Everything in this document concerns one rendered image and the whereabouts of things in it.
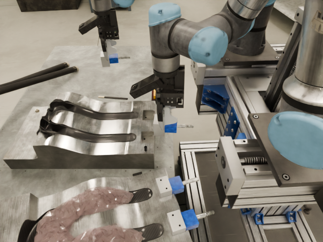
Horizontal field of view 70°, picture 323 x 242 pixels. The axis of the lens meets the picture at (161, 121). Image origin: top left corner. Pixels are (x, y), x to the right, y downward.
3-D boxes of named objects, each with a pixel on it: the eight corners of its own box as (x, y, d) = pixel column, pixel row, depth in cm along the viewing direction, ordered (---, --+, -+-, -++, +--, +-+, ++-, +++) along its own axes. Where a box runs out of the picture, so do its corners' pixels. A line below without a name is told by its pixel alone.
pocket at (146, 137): (154, 138, 83) (154, 131, 80) (154, 150, 79) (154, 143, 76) (142, 138, 83) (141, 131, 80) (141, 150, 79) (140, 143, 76)
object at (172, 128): (192, 127, 79) (193, 115, 76) (192, 137, 76) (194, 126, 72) (155, 125, 81) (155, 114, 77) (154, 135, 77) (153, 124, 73)
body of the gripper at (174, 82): (183, 110, 67) (184, 74, 58) (154, 110, 67) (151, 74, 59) (183, 95, 72) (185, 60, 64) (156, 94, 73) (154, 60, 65)
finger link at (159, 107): (162, 124, 68) (161, 96, 64) (157, 124, 68) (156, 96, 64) (163, 116, 72) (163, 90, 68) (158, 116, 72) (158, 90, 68)
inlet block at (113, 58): (130, 59, 111) (129, 49, 107) (130, 65, 107) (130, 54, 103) (102, 61, 109) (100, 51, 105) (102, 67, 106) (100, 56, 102)
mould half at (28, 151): (155, 116, 98) (155, 91, 88) (154, 169, 80) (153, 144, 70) (38, 116, 98) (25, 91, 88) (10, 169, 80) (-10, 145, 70)
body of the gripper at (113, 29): (119, 41, 97) (115, 11, 88) (98, 42, 96) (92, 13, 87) (118, 33, 102) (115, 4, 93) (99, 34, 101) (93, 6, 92)
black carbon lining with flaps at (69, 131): (139, 114, 89) (137, 95, 82) (136, 147, 78) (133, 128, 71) (49, 114, 89) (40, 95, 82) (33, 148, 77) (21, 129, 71)
